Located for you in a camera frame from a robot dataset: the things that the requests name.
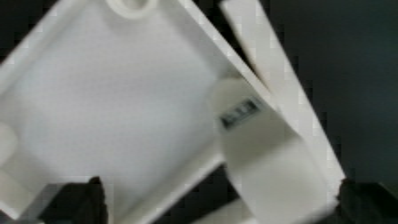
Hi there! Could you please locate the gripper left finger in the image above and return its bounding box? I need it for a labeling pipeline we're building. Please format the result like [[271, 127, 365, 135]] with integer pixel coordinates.
[[18, 183, 65, 224]]

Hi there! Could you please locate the white leg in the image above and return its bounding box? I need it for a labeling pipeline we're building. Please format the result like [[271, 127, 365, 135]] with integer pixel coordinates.
[[210, 78, 337, 224]]

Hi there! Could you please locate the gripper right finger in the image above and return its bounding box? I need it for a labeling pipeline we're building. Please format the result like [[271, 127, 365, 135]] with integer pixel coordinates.
[[337, 179, 398, 224]]

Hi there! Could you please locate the white U-shaped fence wall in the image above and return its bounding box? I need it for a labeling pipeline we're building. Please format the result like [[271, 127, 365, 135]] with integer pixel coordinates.
[[177, 0, 349, 224]]

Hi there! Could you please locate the white desk top tray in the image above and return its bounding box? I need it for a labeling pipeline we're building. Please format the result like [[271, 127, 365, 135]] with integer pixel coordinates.
[[0, 0, 233, 224]]

